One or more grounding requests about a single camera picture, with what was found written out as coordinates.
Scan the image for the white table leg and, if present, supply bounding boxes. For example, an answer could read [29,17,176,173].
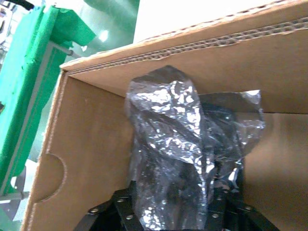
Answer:
[0,44,55,200]

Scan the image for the dark translucent antistatic bag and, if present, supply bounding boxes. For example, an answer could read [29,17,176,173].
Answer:
[125,64,267,231]

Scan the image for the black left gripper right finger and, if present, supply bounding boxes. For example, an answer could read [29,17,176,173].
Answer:
[207,189,280,231]

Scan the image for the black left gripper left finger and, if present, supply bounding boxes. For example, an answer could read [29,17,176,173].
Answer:
[74,187,145,231]

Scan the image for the open brown cardboard box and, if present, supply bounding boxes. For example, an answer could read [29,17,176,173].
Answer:
[20,0,308,231]

